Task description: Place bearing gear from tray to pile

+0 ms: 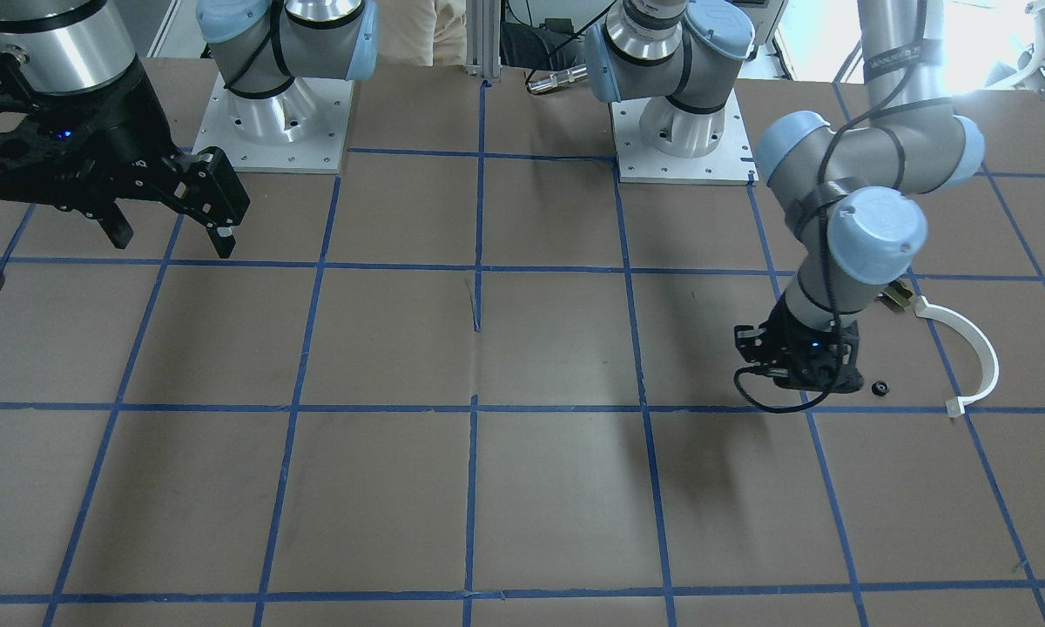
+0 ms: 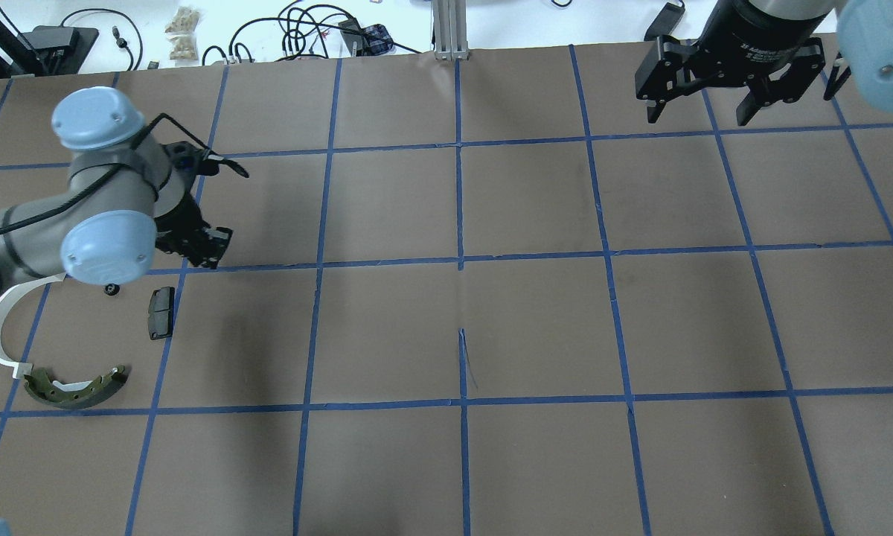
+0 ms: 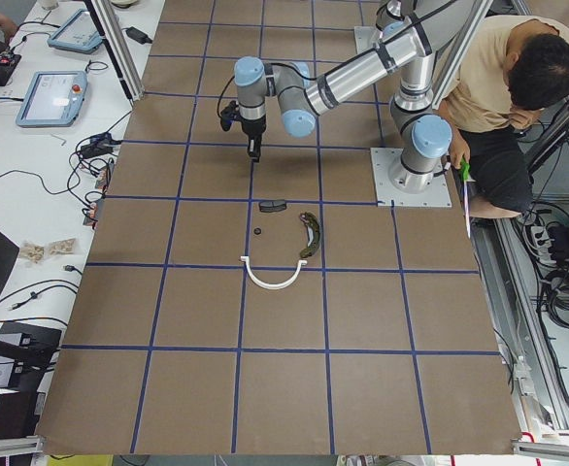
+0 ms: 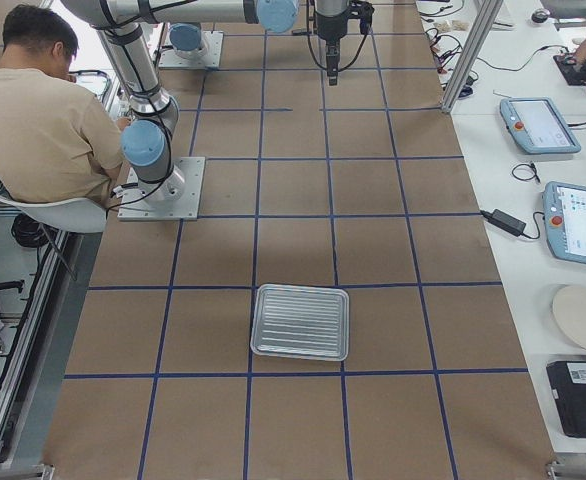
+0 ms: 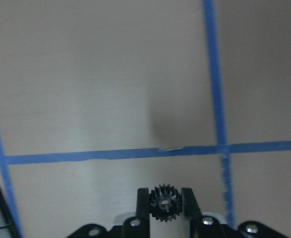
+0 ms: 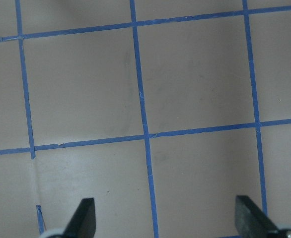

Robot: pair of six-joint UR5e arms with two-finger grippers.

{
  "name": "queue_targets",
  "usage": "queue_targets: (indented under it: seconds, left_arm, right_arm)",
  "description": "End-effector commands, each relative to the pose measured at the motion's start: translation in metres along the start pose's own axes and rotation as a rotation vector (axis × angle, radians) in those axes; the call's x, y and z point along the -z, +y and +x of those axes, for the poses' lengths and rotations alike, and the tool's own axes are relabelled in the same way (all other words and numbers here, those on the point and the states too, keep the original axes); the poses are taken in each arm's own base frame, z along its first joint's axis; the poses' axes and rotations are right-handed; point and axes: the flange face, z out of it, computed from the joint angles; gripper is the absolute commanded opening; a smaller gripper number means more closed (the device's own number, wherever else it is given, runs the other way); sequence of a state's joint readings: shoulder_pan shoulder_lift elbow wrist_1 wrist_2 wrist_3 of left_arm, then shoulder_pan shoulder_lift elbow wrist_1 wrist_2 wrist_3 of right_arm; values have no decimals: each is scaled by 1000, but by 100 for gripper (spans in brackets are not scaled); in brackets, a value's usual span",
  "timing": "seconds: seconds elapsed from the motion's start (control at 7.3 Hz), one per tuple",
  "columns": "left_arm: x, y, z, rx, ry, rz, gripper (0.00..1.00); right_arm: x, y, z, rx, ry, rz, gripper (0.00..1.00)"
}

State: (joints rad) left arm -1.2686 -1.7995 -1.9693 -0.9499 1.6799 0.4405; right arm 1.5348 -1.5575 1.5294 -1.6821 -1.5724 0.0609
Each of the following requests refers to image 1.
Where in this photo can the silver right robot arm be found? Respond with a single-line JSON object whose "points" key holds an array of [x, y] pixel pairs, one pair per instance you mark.
{"points": [[259, 47]]}

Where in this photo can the aluminium frame post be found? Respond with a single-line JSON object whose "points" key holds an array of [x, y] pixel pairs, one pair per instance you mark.
{"points": [[483, 19]]}

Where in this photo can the olive metal brake shoe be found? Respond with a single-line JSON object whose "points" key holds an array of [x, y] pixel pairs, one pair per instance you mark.
{"points": [[898, 294]]}

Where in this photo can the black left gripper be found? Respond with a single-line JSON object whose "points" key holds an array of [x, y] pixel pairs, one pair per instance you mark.
{"points": [[792, 330]]}

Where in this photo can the person in beige shirt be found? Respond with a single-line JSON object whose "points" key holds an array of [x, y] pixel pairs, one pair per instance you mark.
{"points": [[422, 33]]}

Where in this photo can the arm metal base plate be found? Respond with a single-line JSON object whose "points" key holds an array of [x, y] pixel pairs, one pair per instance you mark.
{"points": [[299, 131], [731, 148]]}

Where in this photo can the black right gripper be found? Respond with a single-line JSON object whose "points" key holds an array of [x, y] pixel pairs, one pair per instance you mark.
{"points": [[124, 131]]}

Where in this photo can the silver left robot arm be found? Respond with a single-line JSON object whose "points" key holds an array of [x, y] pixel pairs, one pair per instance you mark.
{"points": [[847, 194]]}

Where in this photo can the white curved plastic part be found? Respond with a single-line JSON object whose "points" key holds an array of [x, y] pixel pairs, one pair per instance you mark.
{"points": [[979, 342]]}

